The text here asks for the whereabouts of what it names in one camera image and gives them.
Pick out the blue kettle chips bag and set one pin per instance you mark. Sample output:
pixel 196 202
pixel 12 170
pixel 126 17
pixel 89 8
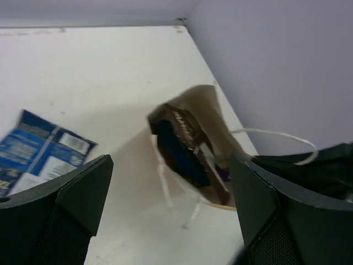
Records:
pixel 37 151

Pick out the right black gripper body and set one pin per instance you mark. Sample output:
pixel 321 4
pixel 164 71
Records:
pixel 329 174

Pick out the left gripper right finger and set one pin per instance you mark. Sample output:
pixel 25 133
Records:
pixel 284 223

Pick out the dark blue snack packet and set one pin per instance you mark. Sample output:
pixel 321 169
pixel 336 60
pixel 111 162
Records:
pixel 178 157

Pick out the black snack bag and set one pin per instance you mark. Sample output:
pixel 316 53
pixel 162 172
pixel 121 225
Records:
pixel 188 129

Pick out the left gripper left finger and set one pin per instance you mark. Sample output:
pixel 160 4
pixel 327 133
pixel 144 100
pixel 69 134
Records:
pixel 53 222

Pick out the brown paper bag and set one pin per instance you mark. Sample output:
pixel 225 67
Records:
pixel 142 179

